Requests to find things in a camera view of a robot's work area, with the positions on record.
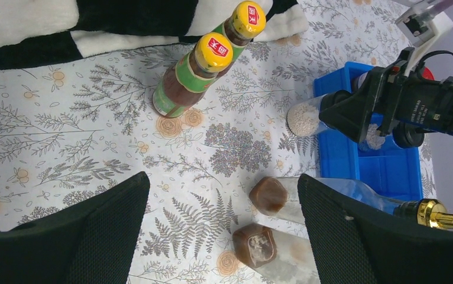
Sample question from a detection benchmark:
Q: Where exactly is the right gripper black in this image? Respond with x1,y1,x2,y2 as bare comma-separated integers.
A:
319,48,453,143

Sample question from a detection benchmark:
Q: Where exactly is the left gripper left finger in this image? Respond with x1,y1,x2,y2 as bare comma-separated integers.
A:
0,172,150,283

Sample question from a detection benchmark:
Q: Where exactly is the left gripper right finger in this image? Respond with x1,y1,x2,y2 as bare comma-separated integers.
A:
297,174,453,283

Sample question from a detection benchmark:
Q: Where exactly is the black lid shaker jar front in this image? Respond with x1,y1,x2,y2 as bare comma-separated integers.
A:
286,90,351,137

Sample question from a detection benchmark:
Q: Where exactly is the black lid shaker jar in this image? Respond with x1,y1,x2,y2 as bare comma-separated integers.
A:
358,123,425,152
286,90,351,137

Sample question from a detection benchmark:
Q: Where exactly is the blue plastic divided bin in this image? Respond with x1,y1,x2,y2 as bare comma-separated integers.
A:
314,62,423,201

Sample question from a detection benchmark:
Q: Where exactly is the white lid brown sauce jar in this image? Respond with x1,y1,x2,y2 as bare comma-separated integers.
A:
351,72,368,92

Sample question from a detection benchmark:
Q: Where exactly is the red lid chili sauce jar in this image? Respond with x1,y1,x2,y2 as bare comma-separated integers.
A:
422,67,435,80

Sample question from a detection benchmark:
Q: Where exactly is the glass oil bottle front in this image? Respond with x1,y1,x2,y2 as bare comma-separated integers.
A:
232,223,320,283

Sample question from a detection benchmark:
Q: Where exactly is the glass oil bottle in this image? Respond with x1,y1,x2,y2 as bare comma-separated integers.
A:
249,176,453,230
232,223,320,283

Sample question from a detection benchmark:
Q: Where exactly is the glass oil bottle rear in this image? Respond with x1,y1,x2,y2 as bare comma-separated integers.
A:
249,176,453,230

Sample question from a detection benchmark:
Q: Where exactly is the floral tablecloth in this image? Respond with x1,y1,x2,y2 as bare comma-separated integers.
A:
0,1,408,283

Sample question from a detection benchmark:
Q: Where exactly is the yellow cap sauce bottle rear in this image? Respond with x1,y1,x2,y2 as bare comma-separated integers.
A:
212,1,266,79

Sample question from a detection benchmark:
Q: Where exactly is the yellow cap sauce bottle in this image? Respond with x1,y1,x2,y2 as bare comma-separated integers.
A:
152,32,233,118
212,1,266,79

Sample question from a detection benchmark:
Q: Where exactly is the yellow cap sauce bottle front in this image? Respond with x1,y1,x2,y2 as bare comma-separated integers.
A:
152,32,233,118

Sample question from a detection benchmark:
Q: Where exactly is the black white checkered blanket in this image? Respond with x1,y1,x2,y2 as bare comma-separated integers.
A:
0,0,309,76

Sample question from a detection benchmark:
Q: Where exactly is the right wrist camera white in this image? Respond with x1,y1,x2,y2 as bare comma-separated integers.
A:
394,0,453,76

